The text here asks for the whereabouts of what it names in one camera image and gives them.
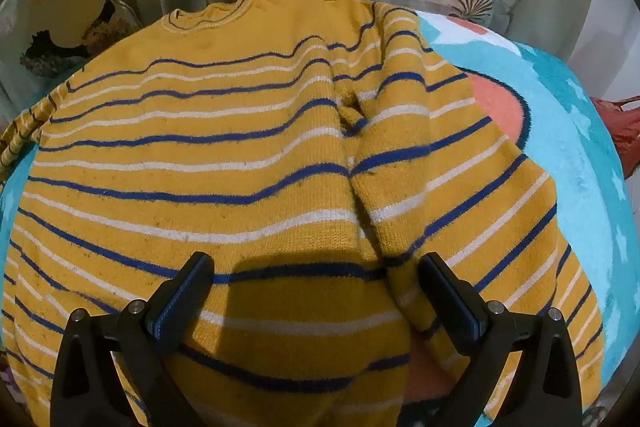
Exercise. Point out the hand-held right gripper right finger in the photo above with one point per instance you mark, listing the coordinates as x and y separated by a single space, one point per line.
461 302

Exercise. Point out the printed turquoise blanket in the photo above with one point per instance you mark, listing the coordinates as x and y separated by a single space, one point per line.
565 142

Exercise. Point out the yellow striped sweater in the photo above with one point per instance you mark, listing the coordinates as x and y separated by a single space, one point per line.
210 187

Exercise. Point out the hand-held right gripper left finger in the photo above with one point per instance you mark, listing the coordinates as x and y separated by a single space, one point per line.
176 298

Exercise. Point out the white bird print cushion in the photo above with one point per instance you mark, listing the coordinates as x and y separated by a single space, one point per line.
60 22

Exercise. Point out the red cloth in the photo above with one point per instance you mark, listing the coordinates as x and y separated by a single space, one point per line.
620 127

